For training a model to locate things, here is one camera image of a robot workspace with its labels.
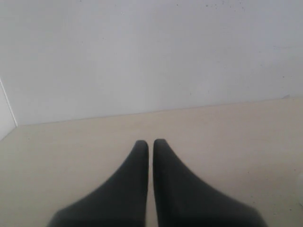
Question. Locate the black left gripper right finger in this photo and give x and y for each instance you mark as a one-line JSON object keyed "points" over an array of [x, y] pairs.
{"points": [[184, 200]]}

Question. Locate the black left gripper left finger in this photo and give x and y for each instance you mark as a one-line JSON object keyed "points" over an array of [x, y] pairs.
{"points": [[119, 202]]}

